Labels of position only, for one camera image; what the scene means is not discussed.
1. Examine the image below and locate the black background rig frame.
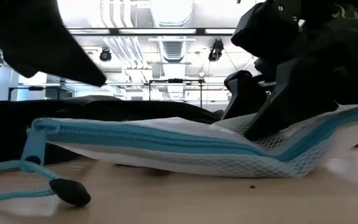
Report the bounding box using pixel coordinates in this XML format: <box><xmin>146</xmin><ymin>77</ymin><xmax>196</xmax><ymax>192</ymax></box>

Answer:
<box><xmin>7</xmin><ymin>85</ymin><xmax>76</xmax><ymax>102</ymax></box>
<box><xmin>149</xmin><ymin>78</ymin><xmax>204</xmax><ymax>109</ymax></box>

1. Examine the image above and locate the white mesh blue-trimmed pouch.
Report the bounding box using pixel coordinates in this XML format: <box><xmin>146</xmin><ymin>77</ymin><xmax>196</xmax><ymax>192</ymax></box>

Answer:
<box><xmin>0</xmin><ymin>102</ymin><xmax>358</xmax><ymax>208</ymax></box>

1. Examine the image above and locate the black hanging ceiling device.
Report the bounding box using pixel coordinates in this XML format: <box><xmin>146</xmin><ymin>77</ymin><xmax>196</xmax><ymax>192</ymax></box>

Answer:
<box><xmin>208</xmin><ymin>39</ymin><xmax>225</xmax><ymax>62</ymax></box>

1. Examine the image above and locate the silver ribbed ventilation duct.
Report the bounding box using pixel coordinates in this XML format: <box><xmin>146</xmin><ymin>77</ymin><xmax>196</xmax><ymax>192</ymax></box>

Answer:
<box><xmin>147</xmin><ymin>37</ymin><xmax>196</xmax><ymax>65</ymax></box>

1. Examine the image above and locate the white LED light strip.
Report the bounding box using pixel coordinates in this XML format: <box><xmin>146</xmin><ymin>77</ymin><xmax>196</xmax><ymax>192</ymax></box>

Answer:
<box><xmin>118</xmin><ymin>28</ymin><xmax>198</xmax><ymax>34</ymax></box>
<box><xmin>68</xmin><ymin>28</ymin><xmax>111</xmax><ymax>34</ymax></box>
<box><xmin>204</xmin><ymin>28</ymin><xmax>236</xmax><ymax>34</ymax></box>

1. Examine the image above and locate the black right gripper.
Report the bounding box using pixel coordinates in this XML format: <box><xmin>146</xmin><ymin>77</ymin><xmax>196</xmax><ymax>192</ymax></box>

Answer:
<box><xmin>231</xmin><ymin>0</ymin><xmax>358</xmax><ymax>141</ymax></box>

